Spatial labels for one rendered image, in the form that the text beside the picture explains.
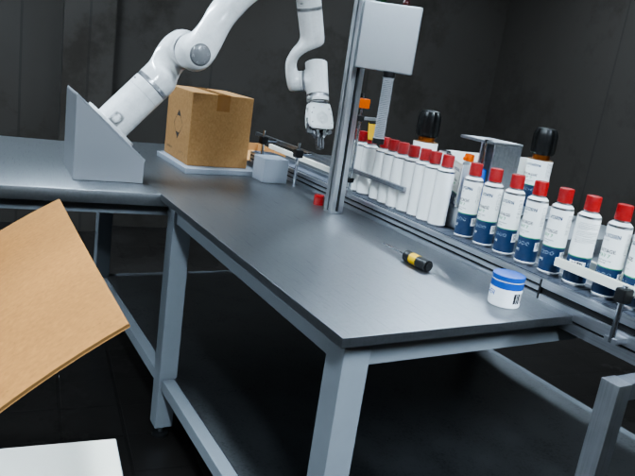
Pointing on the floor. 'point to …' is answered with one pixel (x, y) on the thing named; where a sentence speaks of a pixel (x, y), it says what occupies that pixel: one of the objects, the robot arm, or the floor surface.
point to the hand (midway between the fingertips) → (319, 144)
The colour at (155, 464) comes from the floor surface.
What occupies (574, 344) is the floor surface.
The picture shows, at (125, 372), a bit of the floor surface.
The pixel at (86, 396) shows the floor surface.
